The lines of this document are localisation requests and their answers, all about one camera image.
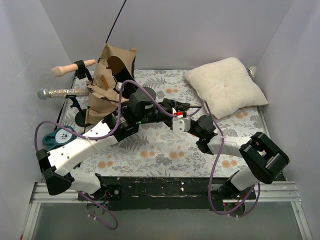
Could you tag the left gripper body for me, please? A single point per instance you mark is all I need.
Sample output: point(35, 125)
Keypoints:
point(164, 110)

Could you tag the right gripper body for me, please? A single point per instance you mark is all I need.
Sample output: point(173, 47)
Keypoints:
point(203, 128)

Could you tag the beige fabric pet tent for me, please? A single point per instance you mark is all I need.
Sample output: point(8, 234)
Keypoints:
point(115, 65)

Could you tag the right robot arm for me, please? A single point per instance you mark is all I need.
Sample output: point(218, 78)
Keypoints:
point(264, 159)

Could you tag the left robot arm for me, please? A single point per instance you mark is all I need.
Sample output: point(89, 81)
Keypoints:
point(58, 166)

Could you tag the floral patterned table mat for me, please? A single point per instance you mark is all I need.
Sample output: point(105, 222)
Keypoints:
point(156, 151)

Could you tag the cream plush pillow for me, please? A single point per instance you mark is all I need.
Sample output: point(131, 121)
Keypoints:
point(226, 86)

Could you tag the black round stand base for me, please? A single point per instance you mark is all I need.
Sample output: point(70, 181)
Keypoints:
point(80, 117)

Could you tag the rear black microphone stand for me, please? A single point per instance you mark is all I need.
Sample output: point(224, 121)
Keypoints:
point(83, 72)

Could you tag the peach toy microphone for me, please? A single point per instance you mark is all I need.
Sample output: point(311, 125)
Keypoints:
point(59, 71)

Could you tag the black table front frame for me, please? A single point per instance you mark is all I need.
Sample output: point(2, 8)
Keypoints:
point(161, 193)

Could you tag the aluminium rail frame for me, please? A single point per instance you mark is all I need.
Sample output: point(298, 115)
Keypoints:
point(278, 191)

